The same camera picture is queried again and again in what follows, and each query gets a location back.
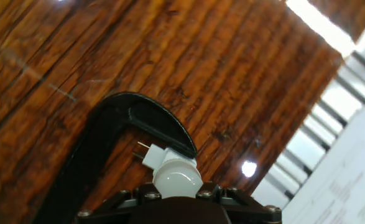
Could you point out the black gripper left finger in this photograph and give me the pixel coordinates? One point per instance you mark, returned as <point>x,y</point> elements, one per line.
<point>110,208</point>

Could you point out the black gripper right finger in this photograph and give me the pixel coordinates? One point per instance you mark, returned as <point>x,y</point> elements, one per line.
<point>247,208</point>

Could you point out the white light bulb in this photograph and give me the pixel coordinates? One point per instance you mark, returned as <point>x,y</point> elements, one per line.
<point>177,180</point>

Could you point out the black C-clamp with steel screw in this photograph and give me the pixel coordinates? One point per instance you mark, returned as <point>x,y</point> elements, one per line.
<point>101,137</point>

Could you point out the printed white paper sheet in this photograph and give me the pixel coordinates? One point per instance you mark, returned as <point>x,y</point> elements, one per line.
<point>340,180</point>

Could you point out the brown wooden board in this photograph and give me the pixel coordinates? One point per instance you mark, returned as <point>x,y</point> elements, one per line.
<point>169,62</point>

